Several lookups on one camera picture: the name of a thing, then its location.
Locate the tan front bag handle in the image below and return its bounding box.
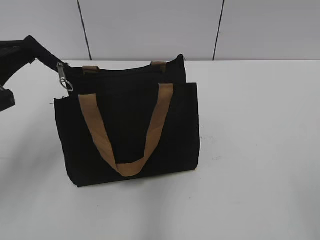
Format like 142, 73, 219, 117
78, 83, 174, 177

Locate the tan rear bag handle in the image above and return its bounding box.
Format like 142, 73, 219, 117
82, 61, 167, 74

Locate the black canvas tote bag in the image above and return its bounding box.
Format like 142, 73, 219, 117
23, 35, 200, 188

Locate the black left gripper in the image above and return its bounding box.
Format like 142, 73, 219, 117
0, 40, 33, 112

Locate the tan bag handle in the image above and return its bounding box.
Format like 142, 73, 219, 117
78, 83, 174, 177
82, 61, 167, 74

